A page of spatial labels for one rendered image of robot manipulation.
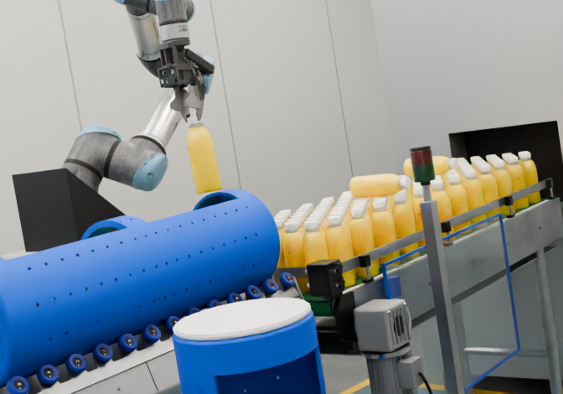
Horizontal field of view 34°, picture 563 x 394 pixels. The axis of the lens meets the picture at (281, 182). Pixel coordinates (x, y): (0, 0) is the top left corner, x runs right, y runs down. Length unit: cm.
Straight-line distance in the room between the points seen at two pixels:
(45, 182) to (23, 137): 271
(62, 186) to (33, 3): 301
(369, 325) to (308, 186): 413
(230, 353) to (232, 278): 65
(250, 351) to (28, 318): 47
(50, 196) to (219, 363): 93
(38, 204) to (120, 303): 58
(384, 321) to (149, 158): 79
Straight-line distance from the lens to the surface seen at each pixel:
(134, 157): 260
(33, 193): 258
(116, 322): 209
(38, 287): 195
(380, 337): 253
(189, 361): 179
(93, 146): 263
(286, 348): 175
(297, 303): 188
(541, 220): 378
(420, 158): 267
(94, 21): 559
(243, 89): 625
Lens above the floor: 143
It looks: 4 degrees down
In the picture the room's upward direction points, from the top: 9 degrees counter-clockwise
